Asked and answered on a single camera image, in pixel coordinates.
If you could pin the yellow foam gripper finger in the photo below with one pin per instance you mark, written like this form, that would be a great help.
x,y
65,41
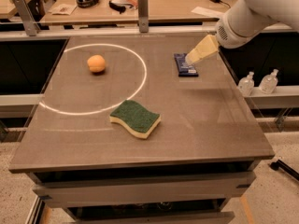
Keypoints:
x,y
206,47

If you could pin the blue rxbar blueberry bar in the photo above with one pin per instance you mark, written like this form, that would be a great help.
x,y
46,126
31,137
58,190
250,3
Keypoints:
x,y
184,69

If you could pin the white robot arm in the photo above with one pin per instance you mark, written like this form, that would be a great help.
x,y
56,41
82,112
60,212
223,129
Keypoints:
x,y
242,22

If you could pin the green and yellow sponge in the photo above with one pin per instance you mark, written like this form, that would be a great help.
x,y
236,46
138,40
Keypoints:
x,y
135,119

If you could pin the white paper sheet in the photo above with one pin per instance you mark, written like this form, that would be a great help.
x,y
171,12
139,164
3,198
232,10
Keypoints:
x,y
210,13

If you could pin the clear plastic bottle left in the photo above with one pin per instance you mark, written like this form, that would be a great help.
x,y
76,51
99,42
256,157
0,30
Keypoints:
x,y
246,84

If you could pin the clear plastic bottle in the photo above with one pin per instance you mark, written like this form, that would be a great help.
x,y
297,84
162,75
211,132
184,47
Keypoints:
x,y
246,84
269,82

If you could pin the clear plastic bottle right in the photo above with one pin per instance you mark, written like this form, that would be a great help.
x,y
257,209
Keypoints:
x,y
269,82

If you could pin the black sunglasses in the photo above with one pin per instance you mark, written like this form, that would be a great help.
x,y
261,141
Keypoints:
x,y
120,8

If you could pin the orange round fruit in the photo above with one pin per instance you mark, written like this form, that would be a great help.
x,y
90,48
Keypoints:
x,y
96,64

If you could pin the black chair leg base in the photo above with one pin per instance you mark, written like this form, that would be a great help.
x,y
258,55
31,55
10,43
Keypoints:
x,y
275,165

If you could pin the grey cabinet drawer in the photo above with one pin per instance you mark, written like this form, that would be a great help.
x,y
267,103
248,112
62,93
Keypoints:
x,y
158,189

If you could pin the small paper booklet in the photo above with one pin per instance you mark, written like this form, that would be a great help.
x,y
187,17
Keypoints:
x,y
63,9

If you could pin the grey metal bracket middle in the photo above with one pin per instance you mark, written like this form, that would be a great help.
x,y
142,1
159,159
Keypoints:
x,y
143,16

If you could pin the grey metal bracket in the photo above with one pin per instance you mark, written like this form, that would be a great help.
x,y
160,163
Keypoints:
x,y
143,16
30,26

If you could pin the grey metal bracket left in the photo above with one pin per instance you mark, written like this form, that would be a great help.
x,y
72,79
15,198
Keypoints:
x,y
30,26

